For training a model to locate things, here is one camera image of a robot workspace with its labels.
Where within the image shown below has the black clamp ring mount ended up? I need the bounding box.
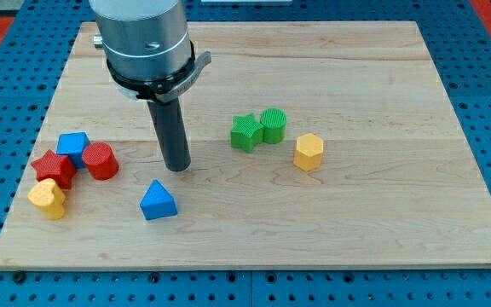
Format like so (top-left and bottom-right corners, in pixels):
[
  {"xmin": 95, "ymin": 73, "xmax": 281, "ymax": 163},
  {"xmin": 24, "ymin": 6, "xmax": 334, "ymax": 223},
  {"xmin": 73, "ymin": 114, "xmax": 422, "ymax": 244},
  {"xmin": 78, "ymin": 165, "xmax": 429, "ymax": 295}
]
[{"xmin": 107, "ymin": 42, "xmax": 211, "ymax": 104}]

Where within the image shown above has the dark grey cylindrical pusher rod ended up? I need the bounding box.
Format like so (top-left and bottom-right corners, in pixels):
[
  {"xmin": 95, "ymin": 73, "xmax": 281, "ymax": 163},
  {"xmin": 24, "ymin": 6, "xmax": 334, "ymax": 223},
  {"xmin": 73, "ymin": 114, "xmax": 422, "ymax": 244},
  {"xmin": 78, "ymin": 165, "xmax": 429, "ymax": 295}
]
[{"xmin": 147, "ymin": 99, "xmax": 191, "ymax": 172}]

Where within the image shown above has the green star block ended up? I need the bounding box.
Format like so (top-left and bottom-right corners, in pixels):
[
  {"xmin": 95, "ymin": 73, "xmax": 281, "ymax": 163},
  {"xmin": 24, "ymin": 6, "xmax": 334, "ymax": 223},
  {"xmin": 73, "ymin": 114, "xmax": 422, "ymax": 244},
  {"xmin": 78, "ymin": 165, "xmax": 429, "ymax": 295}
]
[{"xmin": 230, "ymin": 113, "xmax": 263, "ymax": 153}]

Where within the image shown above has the green cylinder block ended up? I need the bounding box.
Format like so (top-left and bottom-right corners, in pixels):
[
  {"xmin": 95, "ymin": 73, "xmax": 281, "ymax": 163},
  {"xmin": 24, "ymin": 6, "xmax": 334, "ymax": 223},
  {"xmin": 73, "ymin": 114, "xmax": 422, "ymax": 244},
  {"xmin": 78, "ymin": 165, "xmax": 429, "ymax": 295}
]
[{"xmin": 260, "ymin": 108, "xmax": 286, "ymax": 144}]

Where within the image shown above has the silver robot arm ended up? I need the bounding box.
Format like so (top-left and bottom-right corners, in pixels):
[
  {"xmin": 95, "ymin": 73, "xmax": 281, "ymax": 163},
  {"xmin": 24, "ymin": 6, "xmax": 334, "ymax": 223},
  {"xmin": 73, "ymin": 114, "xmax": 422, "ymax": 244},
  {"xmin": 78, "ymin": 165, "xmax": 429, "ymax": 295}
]
[{"xmin": 90, "ymin": 0, "xmax": 211, "ymax": 172}]

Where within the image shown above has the red star block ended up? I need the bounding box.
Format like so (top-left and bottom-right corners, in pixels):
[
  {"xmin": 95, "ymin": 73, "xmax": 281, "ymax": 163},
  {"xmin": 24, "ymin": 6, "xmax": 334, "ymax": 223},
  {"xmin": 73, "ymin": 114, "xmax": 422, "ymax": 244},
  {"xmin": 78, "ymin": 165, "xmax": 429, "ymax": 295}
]
[{"xmin": 31, "ymin": 149, "xmax": 77, "ymax": 190}]

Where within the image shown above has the red cylinder block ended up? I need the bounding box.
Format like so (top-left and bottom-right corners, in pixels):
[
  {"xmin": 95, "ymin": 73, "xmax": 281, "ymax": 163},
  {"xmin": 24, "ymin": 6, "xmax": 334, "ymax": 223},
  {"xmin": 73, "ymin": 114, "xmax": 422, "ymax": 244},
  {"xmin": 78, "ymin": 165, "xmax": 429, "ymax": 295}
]
[{"xmin": 82, "ymin": 142, "xmax": 119, "ymax": 181}]

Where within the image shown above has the blue triangle block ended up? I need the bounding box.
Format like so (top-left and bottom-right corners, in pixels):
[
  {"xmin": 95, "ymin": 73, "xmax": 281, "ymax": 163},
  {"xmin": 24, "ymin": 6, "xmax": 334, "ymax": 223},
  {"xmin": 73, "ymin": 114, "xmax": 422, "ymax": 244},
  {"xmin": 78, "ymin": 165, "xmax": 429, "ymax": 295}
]
[{"xmin": 139, "ymin": 179, "xmax": 178, "ymax": 221}]

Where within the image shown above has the blue cube block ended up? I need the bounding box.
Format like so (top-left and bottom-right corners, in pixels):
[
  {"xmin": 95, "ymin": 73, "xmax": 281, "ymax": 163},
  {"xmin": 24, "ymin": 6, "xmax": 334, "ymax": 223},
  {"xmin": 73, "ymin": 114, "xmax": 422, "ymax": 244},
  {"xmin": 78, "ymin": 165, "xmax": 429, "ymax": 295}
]
[{"xmin": 56, "ymin": 132, "xmax": 90, "ymax": 169}]

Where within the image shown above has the yellow heart block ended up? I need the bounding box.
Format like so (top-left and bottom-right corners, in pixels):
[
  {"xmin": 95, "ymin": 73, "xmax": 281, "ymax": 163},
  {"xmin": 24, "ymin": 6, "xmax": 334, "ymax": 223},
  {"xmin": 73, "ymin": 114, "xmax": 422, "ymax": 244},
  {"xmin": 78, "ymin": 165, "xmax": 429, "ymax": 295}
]
[{"xmin": 27, "ymin": 178, "xmax": 66, "ymax": 220}]

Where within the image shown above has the yellow hexagon block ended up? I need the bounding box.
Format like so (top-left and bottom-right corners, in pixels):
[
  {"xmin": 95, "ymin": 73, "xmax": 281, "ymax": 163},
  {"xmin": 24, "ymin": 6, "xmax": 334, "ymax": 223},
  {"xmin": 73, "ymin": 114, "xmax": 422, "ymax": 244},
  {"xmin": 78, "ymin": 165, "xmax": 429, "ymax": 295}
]
[{"xmin": 293, "ymin": 133, "xmax": 324, "ymax": 171}]

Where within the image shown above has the wooden board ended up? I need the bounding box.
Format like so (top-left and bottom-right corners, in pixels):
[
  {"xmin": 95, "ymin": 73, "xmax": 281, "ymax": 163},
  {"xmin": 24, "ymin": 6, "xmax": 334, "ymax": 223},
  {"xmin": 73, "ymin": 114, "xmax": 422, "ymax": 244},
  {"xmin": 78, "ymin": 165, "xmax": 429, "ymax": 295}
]
[{"xmin": 0, "ymin": 21, "xmax": 491, "ymax": 271}]

